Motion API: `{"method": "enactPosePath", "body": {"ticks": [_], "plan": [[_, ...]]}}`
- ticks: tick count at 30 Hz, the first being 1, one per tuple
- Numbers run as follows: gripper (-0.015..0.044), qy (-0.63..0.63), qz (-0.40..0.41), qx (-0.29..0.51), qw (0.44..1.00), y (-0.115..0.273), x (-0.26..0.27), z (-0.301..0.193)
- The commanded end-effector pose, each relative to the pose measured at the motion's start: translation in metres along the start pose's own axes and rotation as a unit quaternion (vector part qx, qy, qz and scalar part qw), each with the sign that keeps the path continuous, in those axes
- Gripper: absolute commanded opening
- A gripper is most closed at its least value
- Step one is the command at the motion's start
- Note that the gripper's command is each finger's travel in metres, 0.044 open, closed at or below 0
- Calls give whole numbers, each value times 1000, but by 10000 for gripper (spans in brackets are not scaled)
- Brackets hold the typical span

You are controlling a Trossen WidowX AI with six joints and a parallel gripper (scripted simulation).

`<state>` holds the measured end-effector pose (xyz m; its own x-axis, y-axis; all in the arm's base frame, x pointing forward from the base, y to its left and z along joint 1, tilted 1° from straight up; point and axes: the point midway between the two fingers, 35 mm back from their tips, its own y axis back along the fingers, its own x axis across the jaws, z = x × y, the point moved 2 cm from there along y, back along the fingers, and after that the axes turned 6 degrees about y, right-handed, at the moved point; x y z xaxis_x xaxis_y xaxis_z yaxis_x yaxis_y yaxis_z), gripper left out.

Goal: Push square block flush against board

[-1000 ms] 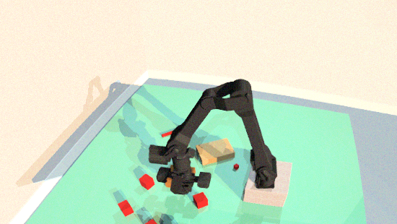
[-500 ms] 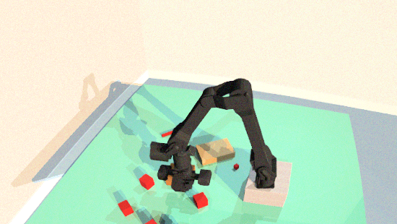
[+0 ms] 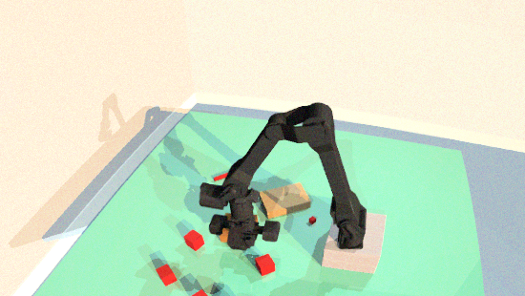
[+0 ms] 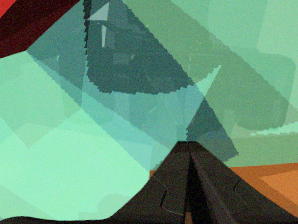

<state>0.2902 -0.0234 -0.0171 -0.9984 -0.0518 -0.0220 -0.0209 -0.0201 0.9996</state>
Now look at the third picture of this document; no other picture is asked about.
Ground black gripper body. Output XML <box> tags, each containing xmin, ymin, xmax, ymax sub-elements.
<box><xmin>208</xmin><ymin>210</ymin><xmax>281</xmax><ymax>243</ymax></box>

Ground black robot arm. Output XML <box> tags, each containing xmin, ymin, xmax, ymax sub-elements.
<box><xmin>199</xmin><ymin>102</ymin><xmax>367</xmax><ymax>250</ymax></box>

